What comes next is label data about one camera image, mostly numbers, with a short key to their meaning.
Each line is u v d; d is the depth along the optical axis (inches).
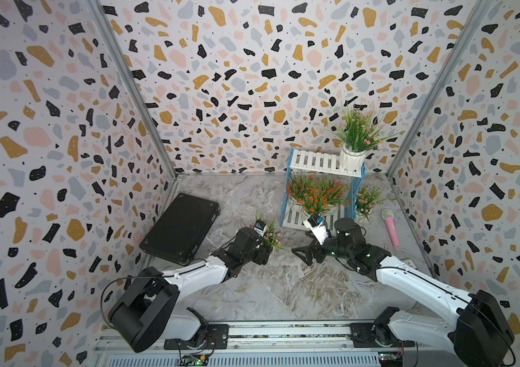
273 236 32.1
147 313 16.4
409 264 35.3
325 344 28.9
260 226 30.7
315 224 26.8
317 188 37.6
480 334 15.7
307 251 27.1
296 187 36.4
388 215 40.3
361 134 29.3
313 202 35.3
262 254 30.8
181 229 37.8
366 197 36.6
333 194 36.5
